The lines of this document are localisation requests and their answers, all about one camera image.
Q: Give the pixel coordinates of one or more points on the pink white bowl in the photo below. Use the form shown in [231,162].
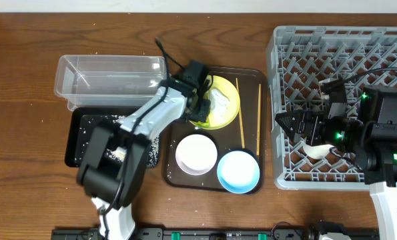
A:
[196,154]

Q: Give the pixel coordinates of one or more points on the grey plastic dishwasher rack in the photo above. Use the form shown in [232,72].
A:
[297,59]

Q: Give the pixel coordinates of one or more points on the green orange snack wrapper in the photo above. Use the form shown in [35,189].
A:
[202,125]

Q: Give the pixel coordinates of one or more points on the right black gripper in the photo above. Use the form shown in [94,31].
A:
[314,119]

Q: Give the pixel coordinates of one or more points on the crumpled white tissue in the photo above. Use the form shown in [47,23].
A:
[219,104]

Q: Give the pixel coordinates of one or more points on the yellow round plate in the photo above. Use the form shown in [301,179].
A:
[229,90]

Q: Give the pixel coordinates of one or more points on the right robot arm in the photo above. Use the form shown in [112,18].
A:
[372,138]

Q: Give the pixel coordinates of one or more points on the wooden chopstick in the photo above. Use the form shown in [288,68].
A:
[240,117]
[258,120]

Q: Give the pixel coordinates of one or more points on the light blue bowl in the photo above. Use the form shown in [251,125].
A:
[238,172]

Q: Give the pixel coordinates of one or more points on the black tray with rice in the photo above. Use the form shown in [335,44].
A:
[84,120]

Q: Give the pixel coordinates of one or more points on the left wooden chopstick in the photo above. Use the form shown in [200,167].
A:
[240,117]

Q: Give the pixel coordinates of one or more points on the white cup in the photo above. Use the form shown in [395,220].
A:
[317,152]

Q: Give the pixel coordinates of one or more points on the clear plastic bin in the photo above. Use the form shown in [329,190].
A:
[108,80]

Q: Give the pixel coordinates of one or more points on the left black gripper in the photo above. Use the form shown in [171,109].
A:
[205,115]

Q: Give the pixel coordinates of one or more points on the dark brown serving tray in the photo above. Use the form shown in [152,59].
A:
[227,138]

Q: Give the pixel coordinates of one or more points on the right wooden chopstick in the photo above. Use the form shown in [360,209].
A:
[258,120]

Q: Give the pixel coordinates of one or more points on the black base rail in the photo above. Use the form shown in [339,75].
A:
[280,231]

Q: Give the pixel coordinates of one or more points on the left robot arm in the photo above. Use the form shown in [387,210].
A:
[114,162]

